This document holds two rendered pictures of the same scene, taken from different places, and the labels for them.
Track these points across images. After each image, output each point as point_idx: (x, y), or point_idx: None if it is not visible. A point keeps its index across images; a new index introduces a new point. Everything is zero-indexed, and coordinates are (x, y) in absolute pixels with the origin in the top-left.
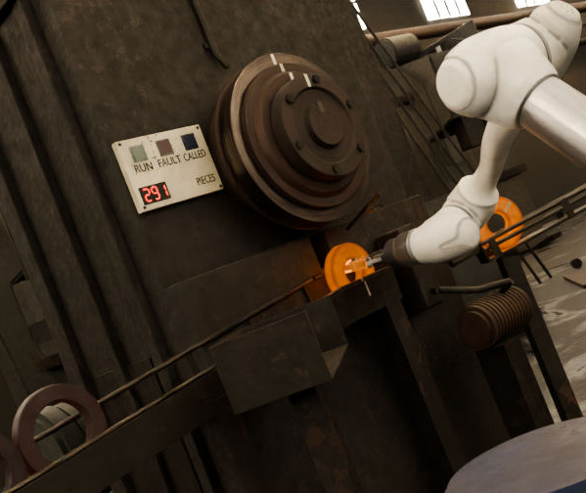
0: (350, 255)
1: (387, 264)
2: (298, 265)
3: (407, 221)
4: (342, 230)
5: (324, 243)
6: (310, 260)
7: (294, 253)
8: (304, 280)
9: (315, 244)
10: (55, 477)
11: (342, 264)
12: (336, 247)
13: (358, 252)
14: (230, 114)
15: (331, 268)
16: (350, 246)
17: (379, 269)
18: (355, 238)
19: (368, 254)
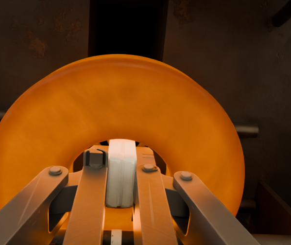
0: (136, 127)
1: None
2: None
3: None
4: (255, 17)
5: (163, 28)
6: (55, 58)
7: None
8: None
9: (159, 22)
10: None
11: (66, 145)
12: (84, 61)
13: (191, 131)
14: None
15: None
16: (160, 91)
17: (275, 208)
18: (288, 63)
19: (242, 158)
